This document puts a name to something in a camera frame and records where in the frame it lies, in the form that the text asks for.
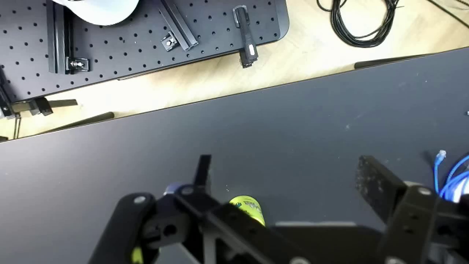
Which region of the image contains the blue ethernet cable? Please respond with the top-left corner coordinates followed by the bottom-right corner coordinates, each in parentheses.
top-left (433, 150), bottom-right (469, 204)

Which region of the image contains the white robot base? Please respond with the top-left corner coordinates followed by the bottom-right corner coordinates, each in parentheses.
top-left (53, 0), bottom-right (140, 27)

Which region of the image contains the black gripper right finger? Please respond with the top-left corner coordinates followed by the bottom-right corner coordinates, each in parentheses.
top-left (357, 156), bottom-right (469, 264)

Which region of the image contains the black perforated breadboard plate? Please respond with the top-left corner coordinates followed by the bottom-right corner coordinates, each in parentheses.
top-left (0, 0), bottom-right (289, 100)

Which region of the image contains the coiled black cable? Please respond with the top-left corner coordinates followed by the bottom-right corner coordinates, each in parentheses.
top-left (316, 0), bottom-right (402, 49)

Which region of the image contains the black aluminium rail bracket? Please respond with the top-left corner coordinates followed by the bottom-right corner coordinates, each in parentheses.
top-left (157, 0), bottom-right (199, 52)

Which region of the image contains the black vertical rail post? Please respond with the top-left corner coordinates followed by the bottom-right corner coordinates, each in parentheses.
top-left (46, 0), bottom-right (90, 75)

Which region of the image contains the yellow-green ceramic mug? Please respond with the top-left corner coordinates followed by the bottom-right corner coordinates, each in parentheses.
top-left (231, 195), bottom-right (266, 225)

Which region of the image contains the black clamp handle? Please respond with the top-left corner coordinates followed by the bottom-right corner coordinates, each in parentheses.
top-left (234, 5), bottom-right (259, 68)

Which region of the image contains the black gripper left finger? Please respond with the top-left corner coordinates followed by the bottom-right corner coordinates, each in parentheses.
top-left (90, 154), bottom-right (307, 264)

